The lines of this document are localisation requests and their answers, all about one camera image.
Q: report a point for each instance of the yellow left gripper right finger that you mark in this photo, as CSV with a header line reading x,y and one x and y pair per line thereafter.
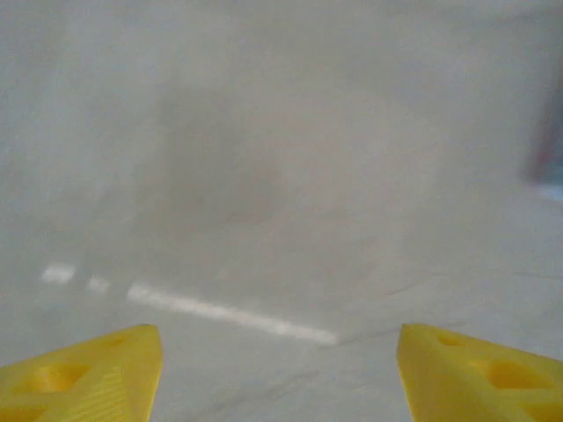
x,y
444,387

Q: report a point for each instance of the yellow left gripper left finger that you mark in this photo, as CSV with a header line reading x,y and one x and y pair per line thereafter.
x,y
101,387

